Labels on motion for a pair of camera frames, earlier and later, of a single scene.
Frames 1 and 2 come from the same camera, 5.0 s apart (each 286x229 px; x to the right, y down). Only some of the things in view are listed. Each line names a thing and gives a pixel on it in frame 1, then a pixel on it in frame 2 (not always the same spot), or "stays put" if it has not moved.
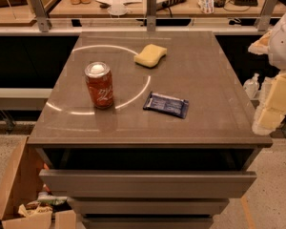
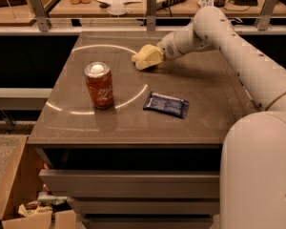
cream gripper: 285,43 → 168,48
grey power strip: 172,1 stays put
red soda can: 99,77 stays put
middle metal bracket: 152,11 stays put
